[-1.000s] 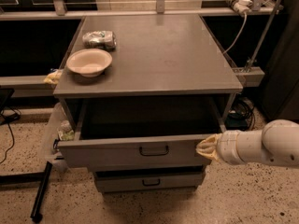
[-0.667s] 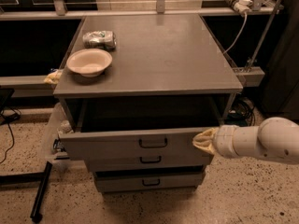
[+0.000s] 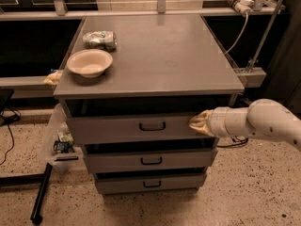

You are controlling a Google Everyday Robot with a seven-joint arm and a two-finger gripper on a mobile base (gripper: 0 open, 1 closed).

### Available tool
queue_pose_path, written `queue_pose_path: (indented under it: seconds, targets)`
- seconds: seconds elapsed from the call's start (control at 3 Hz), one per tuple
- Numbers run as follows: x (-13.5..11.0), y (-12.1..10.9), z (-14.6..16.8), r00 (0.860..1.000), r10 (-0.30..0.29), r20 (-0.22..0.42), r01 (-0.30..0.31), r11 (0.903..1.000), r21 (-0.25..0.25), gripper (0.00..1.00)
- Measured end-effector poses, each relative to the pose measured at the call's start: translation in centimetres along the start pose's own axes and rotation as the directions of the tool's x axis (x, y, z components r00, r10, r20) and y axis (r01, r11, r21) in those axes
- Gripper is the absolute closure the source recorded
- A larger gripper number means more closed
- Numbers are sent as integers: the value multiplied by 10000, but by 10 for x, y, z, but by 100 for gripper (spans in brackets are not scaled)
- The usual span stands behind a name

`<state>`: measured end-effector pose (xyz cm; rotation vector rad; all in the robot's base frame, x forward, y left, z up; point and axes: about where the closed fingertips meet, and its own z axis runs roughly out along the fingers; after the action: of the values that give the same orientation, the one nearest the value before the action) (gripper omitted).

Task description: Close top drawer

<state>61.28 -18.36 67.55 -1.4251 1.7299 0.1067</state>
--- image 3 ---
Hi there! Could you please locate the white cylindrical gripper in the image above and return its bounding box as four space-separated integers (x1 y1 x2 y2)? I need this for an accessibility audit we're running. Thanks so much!
189 107 251 137

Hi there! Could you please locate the grey top drawer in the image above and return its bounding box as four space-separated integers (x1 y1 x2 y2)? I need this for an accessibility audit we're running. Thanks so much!
67 114 207 144

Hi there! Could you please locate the grey drawer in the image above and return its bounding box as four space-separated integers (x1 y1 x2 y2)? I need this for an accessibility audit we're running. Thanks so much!
67 114 207 144
84 148 217 173
94 168 206 195

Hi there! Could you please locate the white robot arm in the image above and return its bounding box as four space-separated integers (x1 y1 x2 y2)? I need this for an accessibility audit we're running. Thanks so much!
189 99 301 151

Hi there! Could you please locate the grey bottom drawer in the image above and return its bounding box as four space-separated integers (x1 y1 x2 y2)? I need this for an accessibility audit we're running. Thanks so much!
94 168 206 195

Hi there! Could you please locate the grey drawer cabinet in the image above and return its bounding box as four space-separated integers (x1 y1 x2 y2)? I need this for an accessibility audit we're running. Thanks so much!
53 13 246 196

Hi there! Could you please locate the grey middle drawer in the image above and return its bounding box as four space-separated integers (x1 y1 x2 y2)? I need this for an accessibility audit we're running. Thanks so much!
84 148 217 173

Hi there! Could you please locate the white power strip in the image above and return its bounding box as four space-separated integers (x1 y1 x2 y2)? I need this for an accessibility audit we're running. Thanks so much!
227 0 253 16

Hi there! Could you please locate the white paper bowl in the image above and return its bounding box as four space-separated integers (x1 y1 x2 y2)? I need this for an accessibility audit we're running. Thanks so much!
67 49 113 78

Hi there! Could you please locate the crumpled silver snack bag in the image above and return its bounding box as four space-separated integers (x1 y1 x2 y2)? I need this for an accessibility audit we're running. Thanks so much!
83 31 117 51

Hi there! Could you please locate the clear plastic bin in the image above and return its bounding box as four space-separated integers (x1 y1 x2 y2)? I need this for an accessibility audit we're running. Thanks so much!
40 105 85 171

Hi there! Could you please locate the yellow snack bag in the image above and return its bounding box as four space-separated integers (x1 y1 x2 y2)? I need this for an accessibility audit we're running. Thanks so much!
44 70 62 86

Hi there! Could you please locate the black metal leg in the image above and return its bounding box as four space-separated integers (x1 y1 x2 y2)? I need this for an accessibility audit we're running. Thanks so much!
30 164 53 226

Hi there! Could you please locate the black cable bundle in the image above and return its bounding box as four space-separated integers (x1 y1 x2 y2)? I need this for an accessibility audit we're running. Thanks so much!
215 135 250 149

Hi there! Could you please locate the metal railing frame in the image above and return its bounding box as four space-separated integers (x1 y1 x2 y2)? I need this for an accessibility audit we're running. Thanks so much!
0 0 291 89

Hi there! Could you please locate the white power cable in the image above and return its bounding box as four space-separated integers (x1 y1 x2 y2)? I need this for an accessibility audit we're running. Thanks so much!
223 12 250 57

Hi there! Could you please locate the black cable on floor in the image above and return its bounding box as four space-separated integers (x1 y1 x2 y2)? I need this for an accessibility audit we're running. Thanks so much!
0 107 23 167

